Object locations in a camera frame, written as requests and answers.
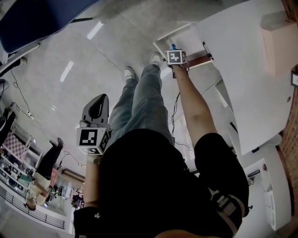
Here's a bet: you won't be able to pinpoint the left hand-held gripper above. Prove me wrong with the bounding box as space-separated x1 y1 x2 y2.
76 93 112 156

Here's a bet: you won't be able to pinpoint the person's white shoe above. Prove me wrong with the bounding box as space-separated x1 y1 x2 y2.
149 52 162 66
123 66 136 81

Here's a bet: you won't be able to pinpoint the brown wooden bench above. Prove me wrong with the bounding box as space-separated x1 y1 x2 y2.
61 168 86 184

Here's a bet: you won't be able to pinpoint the white power strip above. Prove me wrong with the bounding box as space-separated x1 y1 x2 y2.
20 108 36 121

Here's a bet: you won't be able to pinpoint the person's right forearm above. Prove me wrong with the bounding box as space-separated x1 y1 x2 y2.
173 64 219 149

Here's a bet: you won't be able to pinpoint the white side cabinet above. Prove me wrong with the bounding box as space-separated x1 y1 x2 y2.
244 157 292 231

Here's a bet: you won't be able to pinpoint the black metal railing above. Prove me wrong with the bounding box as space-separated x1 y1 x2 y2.
0 185 66 230

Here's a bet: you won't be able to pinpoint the white storage shelf rack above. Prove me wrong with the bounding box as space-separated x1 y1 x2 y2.
0 130 43 195

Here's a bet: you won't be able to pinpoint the person's left forearm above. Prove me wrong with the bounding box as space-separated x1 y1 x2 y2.
83 153 103 208

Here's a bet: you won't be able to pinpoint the person's left white shoe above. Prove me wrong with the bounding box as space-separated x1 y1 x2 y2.
123 66 136 81

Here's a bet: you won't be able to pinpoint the hanging black cable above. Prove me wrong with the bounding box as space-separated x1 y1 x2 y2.
170 92 182 141

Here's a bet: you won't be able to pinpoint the pale cardboard box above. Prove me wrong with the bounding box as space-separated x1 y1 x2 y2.
260 11 298 78

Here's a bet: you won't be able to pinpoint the grey shoulder strap harness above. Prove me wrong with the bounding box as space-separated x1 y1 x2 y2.
208 187 248 234

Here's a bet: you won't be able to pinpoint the blue padded chair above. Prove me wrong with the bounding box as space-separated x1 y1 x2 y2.
0 0 100 54

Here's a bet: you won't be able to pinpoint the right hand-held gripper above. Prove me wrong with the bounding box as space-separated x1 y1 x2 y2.
163 48 190 79

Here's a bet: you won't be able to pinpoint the person's black shirt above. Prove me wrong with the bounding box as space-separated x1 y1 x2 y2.
73 128 250 238

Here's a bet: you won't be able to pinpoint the person's blue jeans legs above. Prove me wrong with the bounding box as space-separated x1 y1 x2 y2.
108 64 175 147

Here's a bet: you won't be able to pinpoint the white under-desk drawer unit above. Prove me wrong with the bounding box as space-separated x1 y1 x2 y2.
213 78 239 137

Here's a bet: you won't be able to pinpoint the person's right white shoe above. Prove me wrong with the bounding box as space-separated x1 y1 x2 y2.
149 52 162 66

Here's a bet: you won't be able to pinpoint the white drawer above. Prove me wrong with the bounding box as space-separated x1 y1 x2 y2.
152 22 215 70

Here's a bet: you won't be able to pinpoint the thin black floor cable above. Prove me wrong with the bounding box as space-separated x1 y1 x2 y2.
9 69 32 112

